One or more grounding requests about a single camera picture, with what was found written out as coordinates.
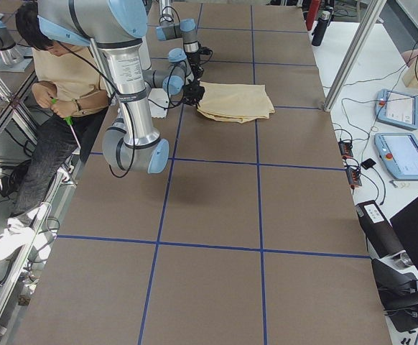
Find green handled tool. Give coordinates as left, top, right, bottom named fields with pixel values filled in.
left=51, top=98, right=81, bottom=149

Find aluminium frame post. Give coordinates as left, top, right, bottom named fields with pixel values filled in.
left=322, top=0, right=386, bottom=112

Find upper teach pendant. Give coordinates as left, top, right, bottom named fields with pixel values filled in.
left=374, top=88, right=418, bottom=130

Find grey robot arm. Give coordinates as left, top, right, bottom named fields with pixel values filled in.
left=38, top=1, right=205, bottom=174
left=156, top=1, right=211, bottom=79

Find grey usb hub orange plugs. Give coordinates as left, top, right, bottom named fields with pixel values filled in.
left=338, top=140, right=353, bottom=159

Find red cylinder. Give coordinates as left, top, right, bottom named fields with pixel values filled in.
left=305, top=0, right=320, bottom=31

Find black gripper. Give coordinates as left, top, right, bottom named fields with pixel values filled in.
left=186, top=50, right=204, bottom=78
left=183, top=83, right=205, bottom=106

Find seated person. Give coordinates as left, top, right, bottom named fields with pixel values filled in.
left=0, top=2, right=108, bottom=261

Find dark labelled box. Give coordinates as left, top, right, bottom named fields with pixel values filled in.
left=356, top=201, right=404, bottom=257

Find teach pendant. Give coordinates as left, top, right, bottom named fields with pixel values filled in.
left=374, top=88, right=418, bottom=130
left=373, top=133, right=418, bottom=181

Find black thermos bottle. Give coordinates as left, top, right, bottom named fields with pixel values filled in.
left=311, top=11, right=332, bottom=47

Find lower teach pendant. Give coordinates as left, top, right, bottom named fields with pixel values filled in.
left=373, top=133, right=418, bottom=181

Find beige long-sleeve printed t-shirt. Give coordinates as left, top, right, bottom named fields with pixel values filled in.
left=197, top=82, right=275, bottom=124

